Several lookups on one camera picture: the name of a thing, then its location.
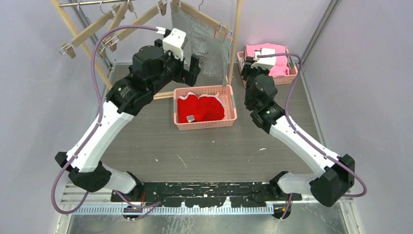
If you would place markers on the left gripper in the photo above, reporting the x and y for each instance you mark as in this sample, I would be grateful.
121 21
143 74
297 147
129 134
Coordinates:
184 76

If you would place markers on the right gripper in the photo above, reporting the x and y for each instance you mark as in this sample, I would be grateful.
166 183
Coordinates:
247 68

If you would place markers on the grey striped underwear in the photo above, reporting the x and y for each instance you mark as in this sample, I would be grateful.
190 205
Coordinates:
204 41

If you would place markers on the beige hanger holding striped underwear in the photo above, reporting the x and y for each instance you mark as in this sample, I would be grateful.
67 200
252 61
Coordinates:
208 20

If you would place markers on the red underwear white trim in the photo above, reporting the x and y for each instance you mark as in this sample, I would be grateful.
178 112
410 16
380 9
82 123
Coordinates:
205 107

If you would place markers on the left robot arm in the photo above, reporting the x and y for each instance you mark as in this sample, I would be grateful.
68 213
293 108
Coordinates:
152 68

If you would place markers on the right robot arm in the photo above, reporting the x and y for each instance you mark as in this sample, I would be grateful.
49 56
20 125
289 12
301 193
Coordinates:
332 175

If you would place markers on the empty beige clip hanger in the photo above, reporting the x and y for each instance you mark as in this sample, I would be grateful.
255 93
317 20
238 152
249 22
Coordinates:
79 38

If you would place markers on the empty pink basket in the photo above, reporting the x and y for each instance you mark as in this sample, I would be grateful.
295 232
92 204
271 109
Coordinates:
225 93

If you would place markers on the pink cloth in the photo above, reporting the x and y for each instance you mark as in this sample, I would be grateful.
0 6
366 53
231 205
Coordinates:
280 68

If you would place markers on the pink basket with clothes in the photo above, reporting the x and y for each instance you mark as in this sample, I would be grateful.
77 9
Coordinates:
278 80

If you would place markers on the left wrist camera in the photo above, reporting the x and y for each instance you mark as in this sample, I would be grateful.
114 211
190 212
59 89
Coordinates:
173 41

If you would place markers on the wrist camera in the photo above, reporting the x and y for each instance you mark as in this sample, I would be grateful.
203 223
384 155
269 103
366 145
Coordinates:
173 41
264 58

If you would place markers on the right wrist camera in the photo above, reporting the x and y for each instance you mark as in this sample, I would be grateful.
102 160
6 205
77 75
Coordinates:
264 58

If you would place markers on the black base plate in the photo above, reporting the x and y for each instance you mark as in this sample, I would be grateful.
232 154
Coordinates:
210 194

